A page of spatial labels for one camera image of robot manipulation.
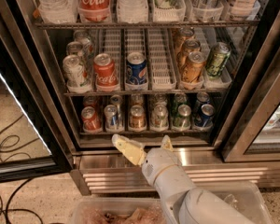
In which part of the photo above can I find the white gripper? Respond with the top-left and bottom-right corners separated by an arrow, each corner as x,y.
111,134 -> 181,186

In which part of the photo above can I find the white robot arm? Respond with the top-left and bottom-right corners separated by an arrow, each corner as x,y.
111,134 -> 254,224

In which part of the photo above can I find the orange can front bottom shelf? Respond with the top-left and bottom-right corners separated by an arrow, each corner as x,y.
129,105 -> 146,131

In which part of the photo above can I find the orange can shelf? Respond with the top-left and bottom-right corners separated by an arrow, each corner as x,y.
129,105 -> 146,131
131,94 -> 145,106

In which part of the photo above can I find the white green can bottom shelf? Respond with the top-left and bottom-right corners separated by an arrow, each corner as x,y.
151,105 -> 169,131

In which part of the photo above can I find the green can front bottom shelf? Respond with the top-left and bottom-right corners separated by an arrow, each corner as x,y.
173,105 -> 191,131

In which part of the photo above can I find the blue silver can bottom shelf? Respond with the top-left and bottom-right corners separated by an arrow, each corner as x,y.
104,105 -> 119,131

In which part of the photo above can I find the orange can rear bottom shelf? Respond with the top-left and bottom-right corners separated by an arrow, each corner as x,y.
131,94 -> 145,106

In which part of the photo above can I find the white can rear bottom shelf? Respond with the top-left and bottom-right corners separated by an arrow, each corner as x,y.
152,93 -> 167,106

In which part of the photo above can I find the stainless fridge base grille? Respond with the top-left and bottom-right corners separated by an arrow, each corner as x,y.
70,148 -> 280,195

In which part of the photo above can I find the green can rear bottom shelf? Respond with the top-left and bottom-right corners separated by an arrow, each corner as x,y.
171,93 -> 188,115

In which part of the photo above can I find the silver can rear bottom shelf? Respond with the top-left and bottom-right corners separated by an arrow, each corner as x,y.
110,95 -> 122,115

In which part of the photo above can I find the red can front bottom shelf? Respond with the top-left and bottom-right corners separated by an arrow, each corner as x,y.
81,106 -> 102,133

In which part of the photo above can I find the blue can front bottom shelf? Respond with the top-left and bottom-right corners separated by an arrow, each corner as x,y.
194,104 -> 215,128

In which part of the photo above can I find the blue can rear bottom shelf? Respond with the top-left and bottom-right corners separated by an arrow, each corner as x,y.
193,92 -> 210,113

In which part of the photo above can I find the red can rear bottom shelf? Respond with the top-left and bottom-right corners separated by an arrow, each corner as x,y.
83,96 -> 99,109

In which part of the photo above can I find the blue pepsi can middle shelf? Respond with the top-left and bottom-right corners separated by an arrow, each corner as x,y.
125,52 -> 148,91

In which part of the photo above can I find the empty white tray middle shelf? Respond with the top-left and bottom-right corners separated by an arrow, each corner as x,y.
147,29 -> 176,91

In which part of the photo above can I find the gold can front middle shelf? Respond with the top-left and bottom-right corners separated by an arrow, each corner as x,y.
181,51 -> 206,90

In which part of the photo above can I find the gold can shelf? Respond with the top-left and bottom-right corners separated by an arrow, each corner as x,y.
176,39 -> 201,69
174,28 -> 195,54
181,51 -> 206,90

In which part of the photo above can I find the red coca-cola can middle shelf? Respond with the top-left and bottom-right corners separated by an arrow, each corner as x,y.
93,53 -> 119,91

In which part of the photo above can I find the white can front middle shelf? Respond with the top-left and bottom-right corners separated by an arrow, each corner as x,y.
63,55 -> 91,93

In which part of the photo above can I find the green can middle shelf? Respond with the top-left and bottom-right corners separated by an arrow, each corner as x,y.
205,42 -> 231,78

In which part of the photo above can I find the gold can rear middle shelf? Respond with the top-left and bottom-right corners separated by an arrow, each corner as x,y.
174,28 -> 195,54

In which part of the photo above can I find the open fridge glass door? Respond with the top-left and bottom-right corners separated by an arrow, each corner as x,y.
0,19 -> 73,185

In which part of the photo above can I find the white can rear middle shelf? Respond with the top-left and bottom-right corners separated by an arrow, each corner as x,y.
74,30 -> 93,58

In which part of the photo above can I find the coca-cola bottle top shelf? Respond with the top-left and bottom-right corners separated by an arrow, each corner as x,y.
78,0 -> 110,22

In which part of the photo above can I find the clear bin with brown items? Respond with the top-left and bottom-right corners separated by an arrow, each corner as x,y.
67,197 -> 167,224

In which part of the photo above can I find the clear bin with bubble wrap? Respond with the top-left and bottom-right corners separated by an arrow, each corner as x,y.
169,181 -> 273,224

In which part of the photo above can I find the water bottle top centre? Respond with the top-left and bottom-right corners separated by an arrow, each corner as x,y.
117,0 -> 148,23

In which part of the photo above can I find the water bottle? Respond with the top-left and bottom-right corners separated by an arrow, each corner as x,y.
117,0 -> 148,23
38,0 -> 78,24

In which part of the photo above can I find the water bottle top left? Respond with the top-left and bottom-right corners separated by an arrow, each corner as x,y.
38,0 -> 78,24

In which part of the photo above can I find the black cable on floor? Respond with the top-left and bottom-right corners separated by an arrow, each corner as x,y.
0,91 -> 45,224

